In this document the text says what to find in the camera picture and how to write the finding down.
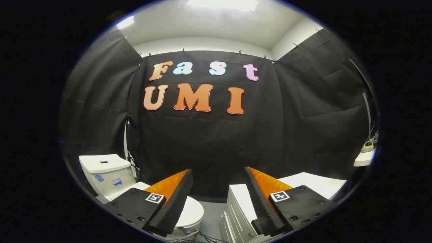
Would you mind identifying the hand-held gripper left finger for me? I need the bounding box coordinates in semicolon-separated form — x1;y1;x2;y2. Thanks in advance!
105;169;194;237

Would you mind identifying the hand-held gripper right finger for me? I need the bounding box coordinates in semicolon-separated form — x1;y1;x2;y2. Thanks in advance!
245;166;335;237

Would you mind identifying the white toilet lid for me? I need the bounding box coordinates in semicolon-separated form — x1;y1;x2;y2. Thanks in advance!
133;182;205;229

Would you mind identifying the white toilet with tank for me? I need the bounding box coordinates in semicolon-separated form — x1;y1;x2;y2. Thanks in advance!
79;154;205;237

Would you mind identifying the white drawer cabinet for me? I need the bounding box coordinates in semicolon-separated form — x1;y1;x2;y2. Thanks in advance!
221;172;347;243

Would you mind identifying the black tripod stand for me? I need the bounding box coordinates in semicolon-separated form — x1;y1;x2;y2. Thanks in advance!
126;118;140;178

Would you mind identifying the black backdrop cloth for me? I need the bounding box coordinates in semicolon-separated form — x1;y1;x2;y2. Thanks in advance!
61;29;376;203

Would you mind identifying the small ceiling light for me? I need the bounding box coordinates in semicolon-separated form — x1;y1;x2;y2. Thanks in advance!
116;16;135;30

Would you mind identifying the white wall shelf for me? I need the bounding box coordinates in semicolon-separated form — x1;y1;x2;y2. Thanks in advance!
354;152;376;167

